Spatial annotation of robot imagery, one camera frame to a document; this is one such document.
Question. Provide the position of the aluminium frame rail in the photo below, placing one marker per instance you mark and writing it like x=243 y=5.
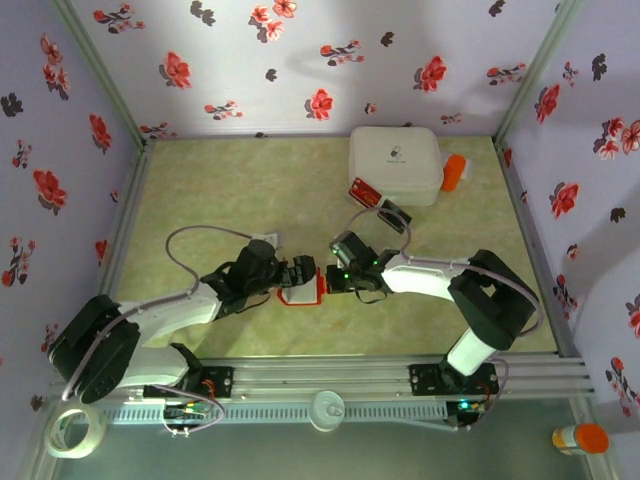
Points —
x=127 y=220
x=325 y=372
x=535 y=250

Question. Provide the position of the white round cap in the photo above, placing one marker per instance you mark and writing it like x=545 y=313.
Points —
x=327 y=410

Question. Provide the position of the orange-capped bottle lying down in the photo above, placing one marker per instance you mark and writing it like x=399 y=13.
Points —
x=452 y=172

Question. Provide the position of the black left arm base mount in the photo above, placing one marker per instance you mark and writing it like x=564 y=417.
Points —
x=220 y=380

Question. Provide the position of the yellow bottle with orange lid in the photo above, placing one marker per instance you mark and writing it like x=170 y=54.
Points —
x=587 y=439

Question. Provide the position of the clear tape roll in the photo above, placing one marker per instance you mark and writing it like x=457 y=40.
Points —
x=55 y=434

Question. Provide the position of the aluminium corner post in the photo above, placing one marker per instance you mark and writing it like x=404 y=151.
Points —
x=102 y=75
x=532 y=75

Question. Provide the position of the white plastic medicine box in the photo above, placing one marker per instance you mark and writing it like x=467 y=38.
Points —
x=395 y=160

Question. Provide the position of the black credit card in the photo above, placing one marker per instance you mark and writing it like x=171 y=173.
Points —
x=395 y=216

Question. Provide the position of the green circuit board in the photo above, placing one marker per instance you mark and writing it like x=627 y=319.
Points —
x=467 y=410
x=187 y=411

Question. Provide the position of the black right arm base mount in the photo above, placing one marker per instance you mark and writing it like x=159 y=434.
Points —
x=425 y=380

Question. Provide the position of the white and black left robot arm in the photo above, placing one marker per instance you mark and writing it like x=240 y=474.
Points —
x=170 y=315

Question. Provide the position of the red credit card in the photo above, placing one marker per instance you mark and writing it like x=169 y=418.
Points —
x=364 y=191

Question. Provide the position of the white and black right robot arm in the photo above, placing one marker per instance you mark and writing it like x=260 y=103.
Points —
x=420 y=280

